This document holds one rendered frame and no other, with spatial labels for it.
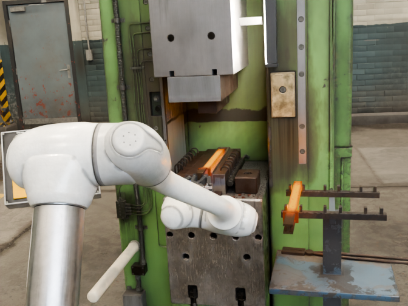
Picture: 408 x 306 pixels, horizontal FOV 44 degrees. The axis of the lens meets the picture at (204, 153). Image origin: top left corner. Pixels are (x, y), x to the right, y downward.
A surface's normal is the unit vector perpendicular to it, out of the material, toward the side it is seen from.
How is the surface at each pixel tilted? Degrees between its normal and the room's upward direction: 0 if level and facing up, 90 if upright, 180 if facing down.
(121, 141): 58
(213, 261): 90
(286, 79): 90
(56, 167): 67
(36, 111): 90
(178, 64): 90
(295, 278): 0
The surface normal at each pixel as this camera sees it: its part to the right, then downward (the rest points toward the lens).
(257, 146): -0.21, 0.24
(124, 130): 0.10, -0.24
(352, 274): -0.06, -0.97
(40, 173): -0.22, -0.18
